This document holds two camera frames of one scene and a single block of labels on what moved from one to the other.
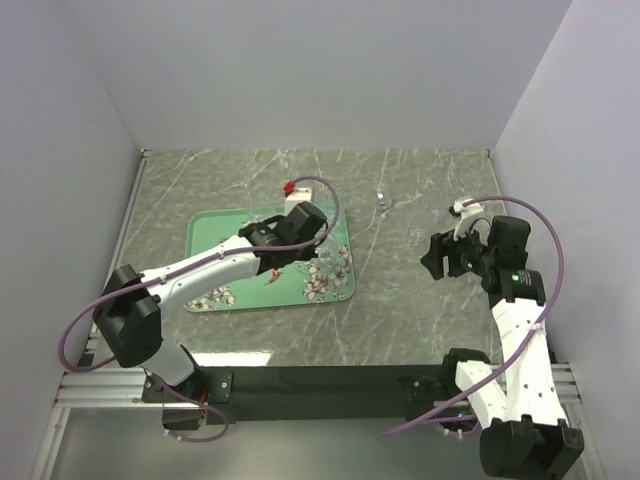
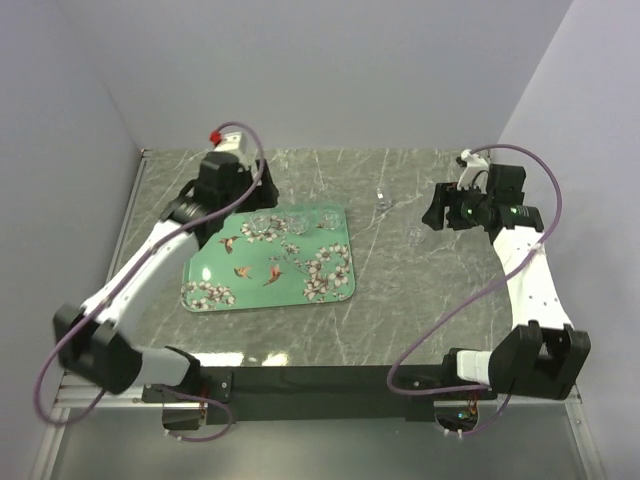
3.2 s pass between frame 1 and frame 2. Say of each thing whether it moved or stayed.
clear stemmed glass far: stayed
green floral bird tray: stayed
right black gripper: moved
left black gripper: moved
